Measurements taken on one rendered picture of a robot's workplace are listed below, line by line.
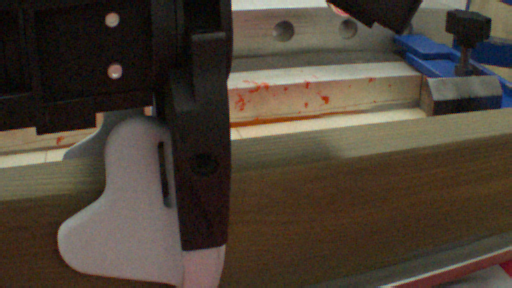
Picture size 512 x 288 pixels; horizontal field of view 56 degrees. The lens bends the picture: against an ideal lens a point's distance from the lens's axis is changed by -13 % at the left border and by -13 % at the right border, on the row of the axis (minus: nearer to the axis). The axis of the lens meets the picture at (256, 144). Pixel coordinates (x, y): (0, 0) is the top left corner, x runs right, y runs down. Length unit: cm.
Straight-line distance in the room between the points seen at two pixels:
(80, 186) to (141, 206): 3
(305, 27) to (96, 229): 38
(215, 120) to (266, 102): 31
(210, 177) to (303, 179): 6
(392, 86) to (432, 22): 12
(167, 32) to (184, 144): 3
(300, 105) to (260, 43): 8
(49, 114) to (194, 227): 6
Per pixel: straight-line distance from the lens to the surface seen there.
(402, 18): 19
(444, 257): 28
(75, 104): 16
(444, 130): 25
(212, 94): 15
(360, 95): 50
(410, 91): 52
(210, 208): 17
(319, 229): 23
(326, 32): 54
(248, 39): 52
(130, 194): 18
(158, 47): 16
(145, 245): 19
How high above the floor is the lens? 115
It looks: 27 degrees down
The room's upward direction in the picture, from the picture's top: straight up
